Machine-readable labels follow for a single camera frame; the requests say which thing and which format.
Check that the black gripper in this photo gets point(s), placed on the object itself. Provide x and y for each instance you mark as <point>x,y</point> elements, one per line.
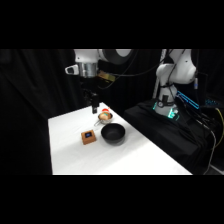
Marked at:
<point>90,87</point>

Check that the brown potato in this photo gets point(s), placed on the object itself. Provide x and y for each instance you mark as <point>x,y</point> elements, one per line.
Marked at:
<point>105,115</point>

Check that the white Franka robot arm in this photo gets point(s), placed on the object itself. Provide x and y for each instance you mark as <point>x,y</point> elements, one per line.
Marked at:
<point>178,68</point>

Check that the black bowl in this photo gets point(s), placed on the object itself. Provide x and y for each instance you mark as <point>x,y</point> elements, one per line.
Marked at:
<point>113,133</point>

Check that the red chili pepper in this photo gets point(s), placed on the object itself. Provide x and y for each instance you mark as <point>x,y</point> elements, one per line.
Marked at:
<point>106,109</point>

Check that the orange wooden block blue screen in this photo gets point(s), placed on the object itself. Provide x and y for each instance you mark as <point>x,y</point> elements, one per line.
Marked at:
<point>88,137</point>

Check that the black curtain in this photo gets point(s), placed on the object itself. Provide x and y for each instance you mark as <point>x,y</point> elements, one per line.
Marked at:
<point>30,110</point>

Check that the black cloth covered stand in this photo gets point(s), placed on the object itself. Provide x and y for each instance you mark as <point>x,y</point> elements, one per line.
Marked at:
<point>166,133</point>

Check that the blue lit control box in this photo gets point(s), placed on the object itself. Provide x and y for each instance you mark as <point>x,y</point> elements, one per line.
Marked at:
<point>187,99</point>

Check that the yellow wrist mount piece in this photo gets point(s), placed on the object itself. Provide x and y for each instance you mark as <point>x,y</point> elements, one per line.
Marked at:
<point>106,76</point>

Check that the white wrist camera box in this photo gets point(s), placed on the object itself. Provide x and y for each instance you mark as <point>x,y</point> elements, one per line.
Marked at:
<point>71,70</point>

